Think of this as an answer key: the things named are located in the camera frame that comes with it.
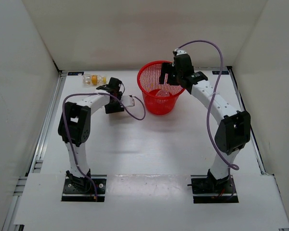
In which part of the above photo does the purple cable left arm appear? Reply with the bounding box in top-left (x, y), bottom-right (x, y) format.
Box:
top-left (62, 92), bottom-right (146, 202)

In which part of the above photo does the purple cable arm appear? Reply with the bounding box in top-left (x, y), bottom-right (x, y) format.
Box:
top-left (178, 39), bottom-right (238, 200)
top-left (62, 92), bottom-right (146, 202)

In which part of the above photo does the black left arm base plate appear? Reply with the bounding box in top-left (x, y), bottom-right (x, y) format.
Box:
top-left (61, 175), bottom-right (107, 203)

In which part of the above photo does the red mesh plastic bin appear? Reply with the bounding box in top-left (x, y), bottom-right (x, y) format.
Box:
top-left (137, 61), bottom-right (184, 116)

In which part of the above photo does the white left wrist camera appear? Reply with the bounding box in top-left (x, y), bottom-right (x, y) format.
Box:
top-left (121, 95), bottom-right (135, 107)

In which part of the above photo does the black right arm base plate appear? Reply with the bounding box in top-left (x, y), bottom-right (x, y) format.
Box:
top-left (187, 175), bottom-right (239, 205)

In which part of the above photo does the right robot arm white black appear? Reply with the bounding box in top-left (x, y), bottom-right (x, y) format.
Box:
top-left (159, 50), bottom-right (251, 193)

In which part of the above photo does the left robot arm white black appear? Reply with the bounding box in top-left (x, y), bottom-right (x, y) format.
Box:
top-left (58, 77), bottom-right (124, 193)

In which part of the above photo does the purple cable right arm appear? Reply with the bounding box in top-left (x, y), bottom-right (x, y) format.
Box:
top-left (178, 39), bottom-right (238, 200)

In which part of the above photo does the blue label left corner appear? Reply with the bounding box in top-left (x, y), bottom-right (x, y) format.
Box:
top-left (67, 72), bottom-right (84, 76)

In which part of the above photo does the clear bottle yellow cap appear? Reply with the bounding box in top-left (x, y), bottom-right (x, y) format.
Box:
top-left (82, 74), bottom-right (107, 87)

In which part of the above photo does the aluminium frame rail left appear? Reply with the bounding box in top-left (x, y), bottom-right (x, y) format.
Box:
top-left (2, 71), bottom-right (66, 231)

